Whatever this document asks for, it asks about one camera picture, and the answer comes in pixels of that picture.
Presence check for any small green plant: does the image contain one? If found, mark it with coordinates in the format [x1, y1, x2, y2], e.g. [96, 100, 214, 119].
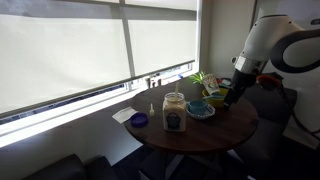
[188, 70, 208, 85]

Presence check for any yellow bowl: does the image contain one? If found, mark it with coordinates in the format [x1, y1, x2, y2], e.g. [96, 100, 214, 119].
[201, 87, 231, 109]

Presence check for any small white bottle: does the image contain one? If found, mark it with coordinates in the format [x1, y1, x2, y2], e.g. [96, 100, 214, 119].
[148, 102, 156, 117]

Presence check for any teal cup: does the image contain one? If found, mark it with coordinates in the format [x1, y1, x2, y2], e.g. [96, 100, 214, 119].
[187, 99, 210, 116]

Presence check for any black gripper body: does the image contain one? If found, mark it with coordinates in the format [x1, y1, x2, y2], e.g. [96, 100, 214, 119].
[224, 68, 258, 106]

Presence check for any white paper napkin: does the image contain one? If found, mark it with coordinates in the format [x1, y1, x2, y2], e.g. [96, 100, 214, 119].
[111, 106, 139, 125]

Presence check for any purple round lid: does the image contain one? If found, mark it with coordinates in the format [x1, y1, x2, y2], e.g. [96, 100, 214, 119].
[129, 112, 150, 129]

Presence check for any white table base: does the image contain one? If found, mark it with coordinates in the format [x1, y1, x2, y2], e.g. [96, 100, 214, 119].
[163, 151, 244, 180]

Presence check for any red orange object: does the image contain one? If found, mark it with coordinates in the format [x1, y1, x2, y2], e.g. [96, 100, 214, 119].
[256, 73, 284, 91]

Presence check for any wide white roller blind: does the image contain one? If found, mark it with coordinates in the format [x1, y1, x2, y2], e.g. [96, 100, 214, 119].
[0, 13, 132, 116]

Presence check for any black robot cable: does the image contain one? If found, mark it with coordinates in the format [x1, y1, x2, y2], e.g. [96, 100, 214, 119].
[277, 83, 320, 138]

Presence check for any glass jar with cream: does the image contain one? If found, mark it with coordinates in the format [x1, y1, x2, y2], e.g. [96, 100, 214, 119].
[161, 91, 188, 133]

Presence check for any blue measuring spoon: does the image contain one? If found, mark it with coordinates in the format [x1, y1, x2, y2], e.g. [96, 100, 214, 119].
[201, 94, 226, 101]

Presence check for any narrow white roller blind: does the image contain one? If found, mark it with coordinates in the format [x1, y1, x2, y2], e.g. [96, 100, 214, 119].
[127, 19, 198, 78]

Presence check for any dark upholstered chair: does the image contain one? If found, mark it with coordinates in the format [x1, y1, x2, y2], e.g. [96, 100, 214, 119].
[233, 71, 299, 180]

